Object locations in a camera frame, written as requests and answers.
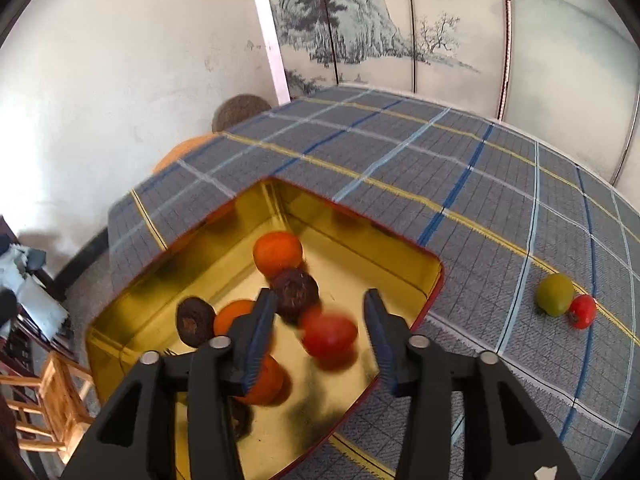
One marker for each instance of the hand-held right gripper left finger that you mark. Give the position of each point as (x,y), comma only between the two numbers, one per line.
(257,340)

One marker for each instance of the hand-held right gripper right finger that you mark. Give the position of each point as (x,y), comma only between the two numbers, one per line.
(382,340)

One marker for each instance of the orange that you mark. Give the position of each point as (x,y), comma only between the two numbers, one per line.
(269,380)
(231,316)
(277,254)

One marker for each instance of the red tomato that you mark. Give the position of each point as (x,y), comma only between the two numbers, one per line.
(582,311)
(327,335)

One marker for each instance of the dark brown mangosteen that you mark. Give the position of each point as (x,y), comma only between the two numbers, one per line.
(242,420)
(194,321)
(295,294)

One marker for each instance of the red and gold tin box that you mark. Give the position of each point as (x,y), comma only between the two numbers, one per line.
(310,410)

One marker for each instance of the olive green tomato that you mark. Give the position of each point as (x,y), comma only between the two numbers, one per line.
(555,294)

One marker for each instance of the orange round stool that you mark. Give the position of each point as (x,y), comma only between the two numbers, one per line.
(182,152)

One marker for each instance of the wooden chair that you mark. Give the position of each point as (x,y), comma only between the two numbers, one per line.
(55,395)

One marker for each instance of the brown round woven cushion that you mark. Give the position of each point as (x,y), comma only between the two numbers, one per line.
(240,110)

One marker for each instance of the grey white cloth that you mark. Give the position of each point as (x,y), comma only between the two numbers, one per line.
(30,290)

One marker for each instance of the landscape painted folding screen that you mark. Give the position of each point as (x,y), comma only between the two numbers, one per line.
(450,25)

